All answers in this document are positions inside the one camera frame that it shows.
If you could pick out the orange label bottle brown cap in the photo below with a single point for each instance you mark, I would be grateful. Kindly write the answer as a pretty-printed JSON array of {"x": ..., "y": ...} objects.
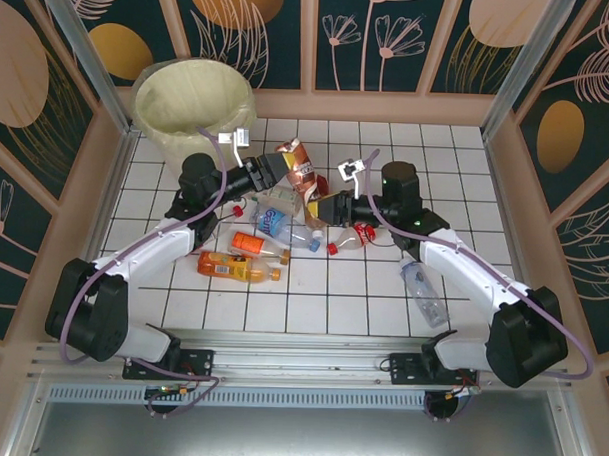
[{"x": 249, "y": 242}]

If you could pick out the red label brown tea bottle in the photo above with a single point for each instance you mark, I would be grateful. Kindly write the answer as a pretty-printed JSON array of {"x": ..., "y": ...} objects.
[{"x": 322, "y": 186}]

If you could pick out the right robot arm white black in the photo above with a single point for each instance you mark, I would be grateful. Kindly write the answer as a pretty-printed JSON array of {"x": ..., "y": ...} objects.
[{"x": 463, "y": 266}]

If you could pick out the aluminium frame post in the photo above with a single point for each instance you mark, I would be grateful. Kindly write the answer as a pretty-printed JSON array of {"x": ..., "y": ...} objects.
[
  {"x": 85, "y": 55},
  {"x": 526, "y": 70}
]

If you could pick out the large orange juice bottle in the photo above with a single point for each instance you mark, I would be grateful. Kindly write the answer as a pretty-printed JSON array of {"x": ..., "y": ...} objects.
[{"x": 223, "y": 266}]

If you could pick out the white trash bin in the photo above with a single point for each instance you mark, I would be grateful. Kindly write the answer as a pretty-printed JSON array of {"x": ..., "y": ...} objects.
[{"x": 189, "y": 94}]

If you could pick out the clear bottle white green label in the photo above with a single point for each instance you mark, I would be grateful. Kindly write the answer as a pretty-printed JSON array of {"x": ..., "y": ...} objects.
[{"x": 283, "y": 197}]

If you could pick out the red cap clear bottle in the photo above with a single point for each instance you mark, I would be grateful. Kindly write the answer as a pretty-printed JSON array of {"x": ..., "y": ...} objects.
[{"x": 237, "y": 211}]

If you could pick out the blue label clear water bottle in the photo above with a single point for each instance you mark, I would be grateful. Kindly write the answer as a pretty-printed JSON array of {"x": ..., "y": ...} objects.
[{"x": 274, "y": 222}]

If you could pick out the brown label drink bottle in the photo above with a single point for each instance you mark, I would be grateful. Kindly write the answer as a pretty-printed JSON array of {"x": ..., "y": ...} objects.
[{"x": 299, "y": 163}]

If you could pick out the aluminium mounting rail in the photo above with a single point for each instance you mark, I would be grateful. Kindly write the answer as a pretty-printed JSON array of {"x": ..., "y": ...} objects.
[{"x": 300, "y": 360}]

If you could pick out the white ribbed plastic bin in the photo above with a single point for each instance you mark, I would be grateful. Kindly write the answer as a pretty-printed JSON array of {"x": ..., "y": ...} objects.
[{"x": 187, "y": 151}]

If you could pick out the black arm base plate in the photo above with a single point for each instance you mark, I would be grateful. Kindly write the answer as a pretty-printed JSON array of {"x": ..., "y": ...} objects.
[
  {"x": 405, "y": 366},
  {"x": 200, "y": 359}
]

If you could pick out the red label cola bottle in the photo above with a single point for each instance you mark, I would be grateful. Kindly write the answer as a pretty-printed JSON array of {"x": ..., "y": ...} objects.
[{"x": 365, "y": 234}]

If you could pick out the clear water bottle pale cap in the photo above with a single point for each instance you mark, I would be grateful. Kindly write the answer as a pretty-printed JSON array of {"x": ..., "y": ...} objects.
[{"x": 422, "y": 292}]

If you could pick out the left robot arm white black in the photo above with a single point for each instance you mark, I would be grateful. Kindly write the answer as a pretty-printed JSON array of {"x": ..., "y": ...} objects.
[{"x": 149, "y": 247}]

